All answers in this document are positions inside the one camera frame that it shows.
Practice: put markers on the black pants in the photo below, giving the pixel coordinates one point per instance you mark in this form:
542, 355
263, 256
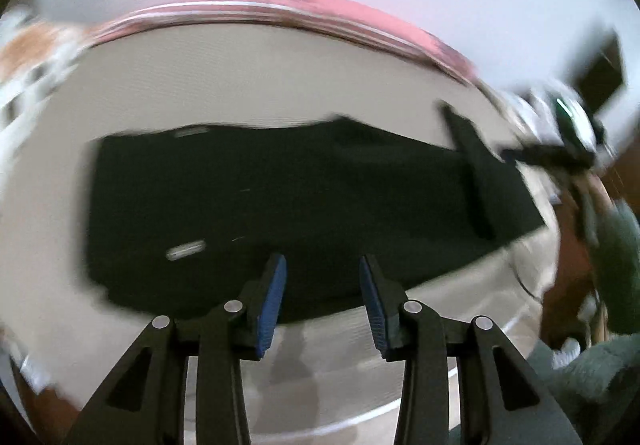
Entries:
300, 185

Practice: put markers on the pink printed blanket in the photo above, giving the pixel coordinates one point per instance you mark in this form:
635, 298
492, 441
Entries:
320, 12

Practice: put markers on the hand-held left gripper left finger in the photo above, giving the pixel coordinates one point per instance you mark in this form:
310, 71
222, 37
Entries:
272, 305

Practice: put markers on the white orange printed cloth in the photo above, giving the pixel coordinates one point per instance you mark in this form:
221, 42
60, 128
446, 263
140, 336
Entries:
30, 55

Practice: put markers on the person's right forearm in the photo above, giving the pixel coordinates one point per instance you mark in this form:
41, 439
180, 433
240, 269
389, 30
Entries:
620, 265

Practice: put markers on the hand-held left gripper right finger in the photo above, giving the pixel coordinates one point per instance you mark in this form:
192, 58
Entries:
372, 305

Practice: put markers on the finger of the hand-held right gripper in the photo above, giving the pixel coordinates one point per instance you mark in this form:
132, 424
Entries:
550, 157

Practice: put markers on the dark wall object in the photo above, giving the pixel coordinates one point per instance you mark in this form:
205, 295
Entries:
602, 72

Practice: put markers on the beige bed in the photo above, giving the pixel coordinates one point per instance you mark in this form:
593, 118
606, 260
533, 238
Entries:
250, 75

